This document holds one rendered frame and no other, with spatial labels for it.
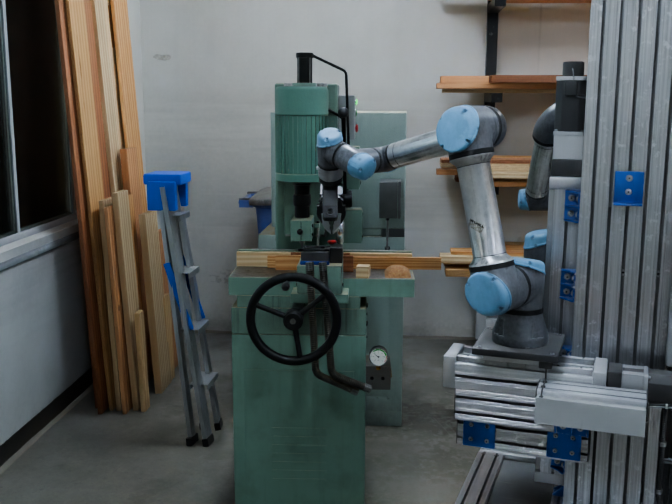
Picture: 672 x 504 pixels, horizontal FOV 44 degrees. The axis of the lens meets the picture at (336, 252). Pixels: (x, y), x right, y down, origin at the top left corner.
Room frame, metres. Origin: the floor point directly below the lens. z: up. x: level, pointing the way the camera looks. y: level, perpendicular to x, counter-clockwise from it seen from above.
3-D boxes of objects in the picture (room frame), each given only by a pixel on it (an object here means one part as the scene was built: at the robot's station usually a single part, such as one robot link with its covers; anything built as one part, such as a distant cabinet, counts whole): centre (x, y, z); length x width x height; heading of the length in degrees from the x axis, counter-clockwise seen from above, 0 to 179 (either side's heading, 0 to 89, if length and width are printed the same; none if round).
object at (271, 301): (2.72, 0.12, 0.82); 0.40 x 0.21 x 0.04; 88
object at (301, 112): (2.78, 0.11, 1.35); 0.18 x 0.18 x 0.31
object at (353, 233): (2.96, -0.05, 1.02); 0.09 x 0.07 x 0.12; 88
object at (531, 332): (2.20, -0.50, 0.87); 0.15 x 0.15 x 0.10
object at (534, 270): (2.19, -0.50, 0.98); 0.13 x 0.12 x 0.14; 139
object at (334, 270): (2.59, 0.05, 0.92); 0.15 x 0.13 x 0.09; 88
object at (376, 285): (2.67, 0.05, 0.87); 0.61 x 0.30 x 0.06; 88
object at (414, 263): (2.78, -0.06, 0.92); 0.59 x 0.02 x 0.04; 88
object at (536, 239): (2.66, -0.68, 0.98); 0.13 x 0.12 x 0.14; 85
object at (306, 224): (2.80, 0.11, 1.03); 0.14 x 0.07 x 0.09; 178
